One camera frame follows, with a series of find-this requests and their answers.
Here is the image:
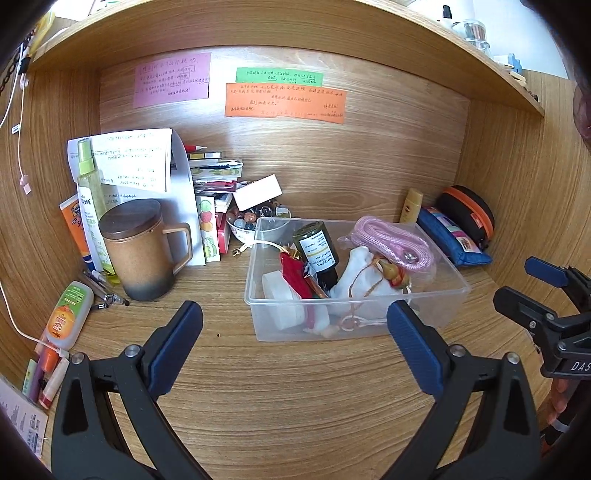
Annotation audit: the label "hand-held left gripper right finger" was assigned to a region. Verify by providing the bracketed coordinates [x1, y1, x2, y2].
[382, 300, 542, 480]

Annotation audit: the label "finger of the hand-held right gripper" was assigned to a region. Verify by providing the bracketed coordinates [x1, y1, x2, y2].
[492, 285, 591, 352]
[525, 257, 591, 306]

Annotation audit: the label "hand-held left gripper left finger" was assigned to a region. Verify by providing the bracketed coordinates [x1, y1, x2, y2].
[51, 300, 212, 480]

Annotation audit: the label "white cloth pouch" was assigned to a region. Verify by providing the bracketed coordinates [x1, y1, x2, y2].
[329, 246, 408, 315]

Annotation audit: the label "clear plastic box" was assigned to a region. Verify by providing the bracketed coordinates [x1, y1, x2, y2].
[243, 216, 472, 343]

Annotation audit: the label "pink braided rope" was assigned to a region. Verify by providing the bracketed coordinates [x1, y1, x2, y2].
[338, 215, 437, 283]

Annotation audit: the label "frosted white round jar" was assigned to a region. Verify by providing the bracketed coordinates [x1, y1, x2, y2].
[261, 270, 331, 332]

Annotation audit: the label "red velvet pouch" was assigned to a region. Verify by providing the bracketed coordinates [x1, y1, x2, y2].
[279, 251, 331, 302]

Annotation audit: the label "dark green spray bottle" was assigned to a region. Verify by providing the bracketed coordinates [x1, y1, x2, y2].
[292, 221, 341, 297]

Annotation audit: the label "person's right hand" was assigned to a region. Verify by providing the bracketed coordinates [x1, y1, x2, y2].
[547, 377, 577, 431]

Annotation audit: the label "metal pens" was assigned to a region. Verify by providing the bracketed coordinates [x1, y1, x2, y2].
[82, 268, 131, 311]

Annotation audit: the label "brown ceramic mug with lid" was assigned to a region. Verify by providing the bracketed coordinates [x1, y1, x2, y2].
[98, 198, 194, 302]

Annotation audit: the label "blue striped pencil pouch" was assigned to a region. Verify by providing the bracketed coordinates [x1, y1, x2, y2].
[416, 206, 493, 269]

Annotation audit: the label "black case with orange zip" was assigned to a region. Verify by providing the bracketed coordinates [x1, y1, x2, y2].
[436, 185, 496, 253]

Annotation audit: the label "white bottle with orange label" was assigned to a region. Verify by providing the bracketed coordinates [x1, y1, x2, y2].
[45, 280, 96, 351]

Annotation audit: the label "fruit-print book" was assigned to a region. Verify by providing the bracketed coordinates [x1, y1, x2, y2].
[195, 193, 222, 263]

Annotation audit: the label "lip balm sticks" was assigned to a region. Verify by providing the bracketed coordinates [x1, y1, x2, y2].
[23, 345, 71, 411]

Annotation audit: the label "bowl of glass beads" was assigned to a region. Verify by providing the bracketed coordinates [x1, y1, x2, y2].
[225, 202, 293, 246]

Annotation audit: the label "yellow tube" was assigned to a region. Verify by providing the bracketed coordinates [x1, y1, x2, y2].
[399, 188, 424, 225]

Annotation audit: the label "white paper file holder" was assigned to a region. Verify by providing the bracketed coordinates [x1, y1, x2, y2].
[66, 128, 208, 268]

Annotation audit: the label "orange sunscreen tube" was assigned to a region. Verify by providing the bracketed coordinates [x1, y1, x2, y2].
[58, 193, 96, 274]

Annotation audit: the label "small white box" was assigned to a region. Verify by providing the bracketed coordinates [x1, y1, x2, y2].
[232, 174, 284, 211]

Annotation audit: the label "yellow-green spray bottle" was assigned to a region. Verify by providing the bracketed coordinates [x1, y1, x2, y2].
[76, 138, 122, 285]

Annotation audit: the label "white paper tag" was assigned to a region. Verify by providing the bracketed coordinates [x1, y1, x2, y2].
[0, 375, 50, 459]

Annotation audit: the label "clear glass jar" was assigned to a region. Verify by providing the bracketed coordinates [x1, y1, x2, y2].
[462, 19, 491, 51]

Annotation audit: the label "orange sticky note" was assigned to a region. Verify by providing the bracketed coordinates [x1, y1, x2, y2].
[224, 82, 347, 125]

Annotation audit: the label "pink sticky note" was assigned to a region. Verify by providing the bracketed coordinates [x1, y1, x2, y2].
[133, 52, 212, 110]

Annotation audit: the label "green sticky note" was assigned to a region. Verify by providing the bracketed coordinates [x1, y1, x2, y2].
[235, 67, 324, 89]

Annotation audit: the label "wooden shelf board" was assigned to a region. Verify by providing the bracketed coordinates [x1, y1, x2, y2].
[25, 0, 546, 117]

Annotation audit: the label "white cable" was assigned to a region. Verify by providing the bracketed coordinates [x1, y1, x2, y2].
[0, 76, 62, 357]

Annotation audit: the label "pink-tipped cable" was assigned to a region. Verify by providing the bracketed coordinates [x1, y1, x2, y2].
[17, 41, 34, 196]

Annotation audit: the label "black dotted strap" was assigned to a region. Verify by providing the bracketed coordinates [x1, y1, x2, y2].
[0, 25, 38, 96]

